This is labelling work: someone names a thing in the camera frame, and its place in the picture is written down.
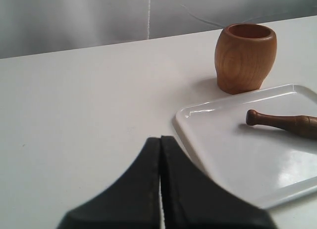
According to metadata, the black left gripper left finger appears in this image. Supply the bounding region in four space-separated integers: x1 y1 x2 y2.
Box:
58 137 160 229

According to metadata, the white plastic tray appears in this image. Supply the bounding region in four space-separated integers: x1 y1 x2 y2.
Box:
175 84 317 209

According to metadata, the brown wooden pestle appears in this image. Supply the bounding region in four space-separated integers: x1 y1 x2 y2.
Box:
246 110 317 140

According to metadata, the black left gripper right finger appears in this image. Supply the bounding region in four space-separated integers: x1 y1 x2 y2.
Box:
160 136 275 229

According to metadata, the wooden cup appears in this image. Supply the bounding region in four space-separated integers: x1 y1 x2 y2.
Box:
214 23 277 94

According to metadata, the white backdrop curtain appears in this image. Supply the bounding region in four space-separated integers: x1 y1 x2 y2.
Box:
0 0 317 58

